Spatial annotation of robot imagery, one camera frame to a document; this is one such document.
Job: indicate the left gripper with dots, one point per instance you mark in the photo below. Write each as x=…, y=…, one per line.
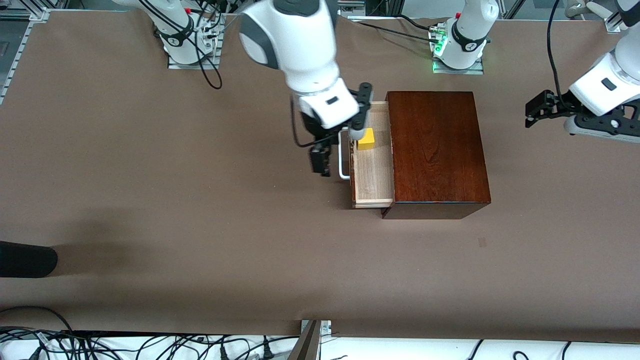
x=552, y=103

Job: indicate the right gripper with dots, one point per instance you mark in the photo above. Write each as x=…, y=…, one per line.
x=315, y=131

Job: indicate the yellow block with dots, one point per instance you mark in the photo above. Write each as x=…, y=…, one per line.
x=366, y=140

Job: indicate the light wood drawer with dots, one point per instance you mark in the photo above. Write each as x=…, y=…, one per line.
x=372, y=180

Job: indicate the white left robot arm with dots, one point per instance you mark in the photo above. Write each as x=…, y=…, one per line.
x=467, y=30

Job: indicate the grey chair base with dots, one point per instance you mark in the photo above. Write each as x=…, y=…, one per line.
x=597, y=7

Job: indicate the dark brown wooden cabinet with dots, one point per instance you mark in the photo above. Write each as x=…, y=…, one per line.
x=440, y=150

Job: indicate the brown table cover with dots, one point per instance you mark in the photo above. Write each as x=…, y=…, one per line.
x=280, y=260

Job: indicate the black power plug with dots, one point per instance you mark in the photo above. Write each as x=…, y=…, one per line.
x=224, y=354
x=268, y=352

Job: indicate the black ribbed cylinder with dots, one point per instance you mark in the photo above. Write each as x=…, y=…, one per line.
x=27, y=259

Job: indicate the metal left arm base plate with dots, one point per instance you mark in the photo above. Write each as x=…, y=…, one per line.
x=457, y=71

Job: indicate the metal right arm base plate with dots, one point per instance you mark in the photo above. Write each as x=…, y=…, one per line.
x=195, y=66

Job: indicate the metal table edge bracket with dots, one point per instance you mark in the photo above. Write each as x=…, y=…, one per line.
x=307, y=345

